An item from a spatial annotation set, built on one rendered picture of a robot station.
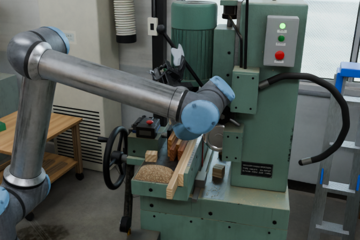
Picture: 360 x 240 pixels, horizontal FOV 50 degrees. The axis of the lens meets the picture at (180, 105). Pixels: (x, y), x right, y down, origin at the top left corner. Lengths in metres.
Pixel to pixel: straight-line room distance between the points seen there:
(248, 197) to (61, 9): 2.07
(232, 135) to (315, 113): 1.55
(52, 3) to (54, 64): 2.00
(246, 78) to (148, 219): 0.70
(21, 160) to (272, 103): 0.92
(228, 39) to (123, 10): 1.59
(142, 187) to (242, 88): 0.51
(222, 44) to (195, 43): 0.10
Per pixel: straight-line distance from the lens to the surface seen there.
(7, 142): 2.78
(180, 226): 1.60
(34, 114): 1.38
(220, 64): 1.44
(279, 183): 1.57
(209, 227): 1.58
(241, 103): 1.35
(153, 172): 1.42
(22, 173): 1.52
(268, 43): 1.31
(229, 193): 1.55
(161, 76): 1.27
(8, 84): 3.67
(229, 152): 1.41
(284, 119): 1.45
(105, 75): 1.05
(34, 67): 1.14
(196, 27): 1.41
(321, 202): 2.34
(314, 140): 2.95
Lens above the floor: 1.64
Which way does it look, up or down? 20 degrees down
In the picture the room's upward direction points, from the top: 1 degrees clockwise
